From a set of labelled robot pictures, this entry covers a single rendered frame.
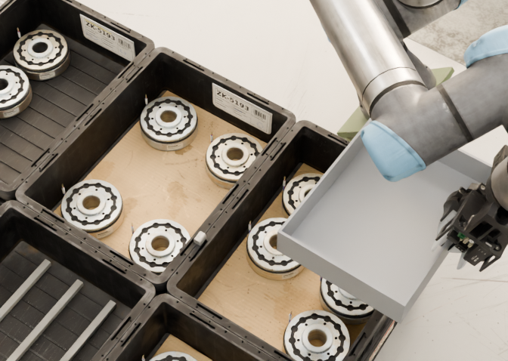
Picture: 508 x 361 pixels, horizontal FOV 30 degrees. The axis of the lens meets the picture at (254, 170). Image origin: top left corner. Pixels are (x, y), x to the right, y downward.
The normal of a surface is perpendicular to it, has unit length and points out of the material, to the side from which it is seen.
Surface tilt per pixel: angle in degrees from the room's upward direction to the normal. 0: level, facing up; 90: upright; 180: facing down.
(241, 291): 0
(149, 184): 0
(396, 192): 2
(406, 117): 27
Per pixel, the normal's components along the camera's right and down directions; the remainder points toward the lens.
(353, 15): -0.33, -0.52
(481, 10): 0.02, -0.58
